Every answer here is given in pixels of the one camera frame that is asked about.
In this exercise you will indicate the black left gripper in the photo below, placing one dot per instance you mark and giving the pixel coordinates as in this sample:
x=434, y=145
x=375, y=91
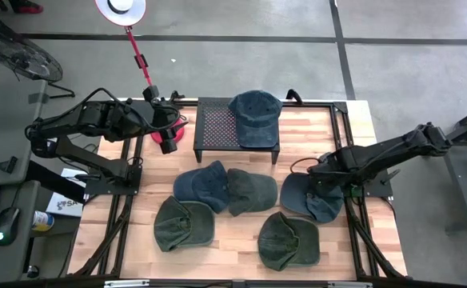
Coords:
x=153, y=110

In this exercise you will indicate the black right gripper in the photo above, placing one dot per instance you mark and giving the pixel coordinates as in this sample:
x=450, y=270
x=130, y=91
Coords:
x=329, y=168

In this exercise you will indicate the blue denim baseball cap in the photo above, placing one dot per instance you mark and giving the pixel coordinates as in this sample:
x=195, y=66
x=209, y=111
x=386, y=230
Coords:
x=293, y=196
x=255, y=120
x=201, y=186

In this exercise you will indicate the green washed baseball cap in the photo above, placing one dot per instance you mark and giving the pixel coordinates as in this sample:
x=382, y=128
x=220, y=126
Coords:
x=253, y=192
x=289, y=244
x=185, y=224

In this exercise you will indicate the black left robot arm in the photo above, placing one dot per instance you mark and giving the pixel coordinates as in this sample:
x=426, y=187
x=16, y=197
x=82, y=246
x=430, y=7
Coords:
x=93, y=116

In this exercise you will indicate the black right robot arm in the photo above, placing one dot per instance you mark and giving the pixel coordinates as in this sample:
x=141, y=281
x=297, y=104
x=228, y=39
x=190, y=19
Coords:
x=397, y=148

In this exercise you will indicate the black table clamp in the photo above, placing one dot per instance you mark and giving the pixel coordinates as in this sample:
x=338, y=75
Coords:
x=175, y=96
x=295, y=95

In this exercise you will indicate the black perforated metal rack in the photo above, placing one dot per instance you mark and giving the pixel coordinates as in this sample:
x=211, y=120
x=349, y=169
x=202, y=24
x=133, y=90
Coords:
x=213, y=124

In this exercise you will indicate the red desk lamp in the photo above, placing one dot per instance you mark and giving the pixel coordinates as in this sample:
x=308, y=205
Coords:
x=120, y=14

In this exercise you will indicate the grey metal stand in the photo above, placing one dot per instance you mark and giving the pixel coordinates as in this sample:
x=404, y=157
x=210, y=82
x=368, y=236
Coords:
x=457, y=176

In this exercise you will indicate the white printed cardboard box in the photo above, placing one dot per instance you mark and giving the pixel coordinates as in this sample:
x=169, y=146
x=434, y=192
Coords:
x=63, y=206

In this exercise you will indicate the black floor fan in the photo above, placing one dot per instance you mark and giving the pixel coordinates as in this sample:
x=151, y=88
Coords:
x=21, y=56

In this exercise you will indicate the white yellow drink can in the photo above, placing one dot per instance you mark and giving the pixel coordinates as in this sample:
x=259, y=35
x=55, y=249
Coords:
x=43, y=221

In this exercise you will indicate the grey desk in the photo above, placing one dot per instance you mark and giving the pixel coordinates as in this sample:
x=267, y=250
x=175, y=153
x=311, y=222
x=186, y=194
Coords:
x=1, y=120

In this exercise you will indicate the black wedge object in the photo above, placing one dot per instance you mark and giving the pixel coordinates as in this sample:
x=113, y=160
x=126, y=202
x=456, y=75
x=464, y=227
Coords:
x=6, y=165

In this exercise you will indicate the person's foot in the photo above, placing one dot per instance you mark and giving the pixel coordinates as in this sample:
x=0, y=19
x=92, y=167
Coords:
x=27, y=7

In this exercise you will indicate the black computer mouse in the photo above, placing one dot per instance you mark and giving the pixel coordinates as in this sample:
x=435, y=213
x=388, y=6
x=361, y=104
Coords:
x=6, y=226

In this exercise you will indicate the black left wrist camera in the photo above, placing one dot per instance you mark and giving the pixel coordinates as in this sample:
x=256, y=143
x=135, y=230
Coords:
x=168, y=144

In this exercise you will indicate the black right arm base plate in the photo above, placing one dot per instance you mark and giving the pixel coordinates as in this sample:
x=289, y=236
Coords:
x=381, y=188

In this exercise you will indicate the black aluminium table frame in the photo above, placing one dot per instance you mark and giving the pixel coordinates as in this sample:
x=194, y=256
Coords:
x=334, y=132

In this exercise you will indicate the silver metal bracket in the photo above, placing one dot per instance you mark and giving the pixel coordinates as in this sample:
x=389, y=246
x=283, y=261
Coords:
x=125, y=283
x=349, y=285

